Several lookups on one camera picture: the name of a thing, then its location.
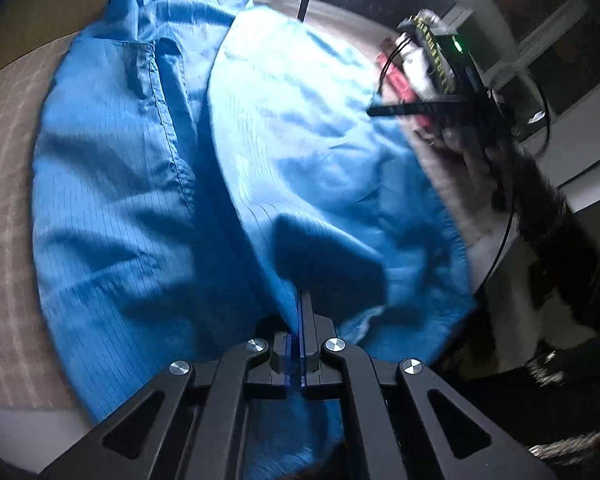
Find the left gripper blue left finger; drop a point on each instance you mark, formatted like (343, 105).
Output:
(278, 373)

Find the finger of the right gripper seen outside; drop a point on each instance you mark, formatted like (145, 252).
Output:
(452, 108)

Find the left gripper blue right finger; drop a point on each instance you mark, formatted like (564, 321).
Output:
(316, 376)

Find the blue garment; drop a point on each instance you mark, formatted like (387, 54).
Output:
(199, 165)

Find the pile of clothes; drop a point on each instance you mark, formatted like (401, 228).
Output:
(408, 77)

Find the person's right hand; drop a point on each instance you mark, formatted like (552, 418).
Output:
(489, 167)

